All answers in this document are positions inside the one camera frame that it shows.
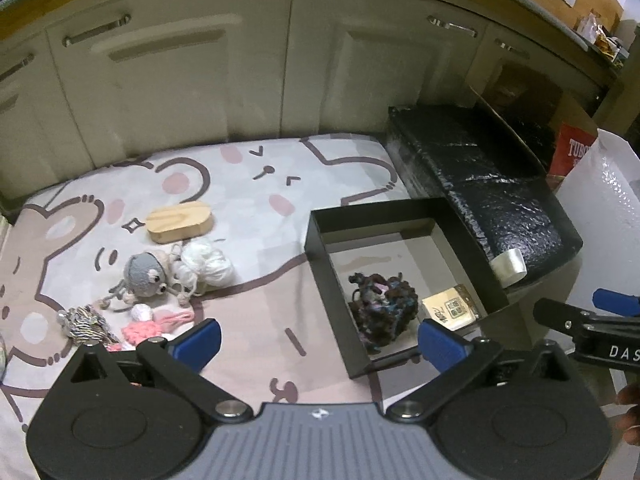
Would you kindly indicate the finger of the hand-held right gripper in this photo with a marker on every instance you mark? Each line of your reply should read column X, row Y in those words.
column 560, row 316
column 617, row 301

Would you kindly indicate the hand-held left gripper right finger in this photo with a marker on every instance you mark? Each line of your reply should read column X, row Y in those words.
column 440, row 345

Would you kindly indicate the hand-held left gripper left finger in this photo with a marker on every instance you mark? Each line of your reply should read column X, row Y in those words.
column 200, row 342

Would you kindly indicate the pink crocheted toy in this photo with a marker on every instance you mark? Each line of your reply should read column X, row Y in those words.
column 150, row 329

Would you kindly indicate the white crocheted toy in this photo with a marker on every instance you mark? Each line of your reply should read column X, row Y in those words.
column 210, row 262

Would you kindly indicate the grey crocheted octopus toy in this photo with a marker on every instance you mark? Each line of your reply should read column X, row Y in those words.
column 145, row 275

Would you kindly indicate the striped grey knit toy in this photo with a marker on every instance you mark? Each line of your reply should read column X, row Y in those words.
column 85, row 325

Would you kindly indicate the person's right hand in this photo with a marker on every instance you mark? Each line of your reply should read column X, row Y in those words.
column 630, row 412

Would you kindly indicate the small tan packet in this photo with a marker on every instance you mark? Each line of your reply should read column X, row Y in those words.
column 450, row 309

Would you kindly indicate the white tape roll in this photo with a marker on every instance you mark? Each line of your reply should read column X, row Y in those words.
column 509, row 266

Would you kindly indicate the cartoon bear printed blanket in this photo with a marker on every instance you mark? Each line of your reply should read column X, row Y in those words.
column 240, row 280

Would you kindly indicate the white bubble mailer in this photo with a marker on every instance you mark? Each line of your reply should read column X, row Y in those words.
column 605, row 220

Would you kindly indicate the oval wooden block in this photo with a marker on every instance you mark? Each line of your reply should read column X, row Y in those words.
column 177, row 222

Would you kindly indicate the red printed box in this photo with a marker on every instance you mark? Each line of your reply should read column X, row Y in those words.
column 572, row 152

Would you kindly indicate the brown cardboard box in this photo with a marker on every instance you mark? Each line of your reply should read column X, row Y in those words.
column 530, row 97

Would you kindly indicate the cream cabinet door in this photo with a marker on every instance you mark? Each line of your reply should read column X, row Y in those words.
column 30, row 135
column 482, row 57
column 170, row 90
column 380, row 80

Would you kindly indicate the snack packets on counter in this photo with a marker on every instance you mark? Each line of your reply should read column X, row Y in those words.
column 602, row 35

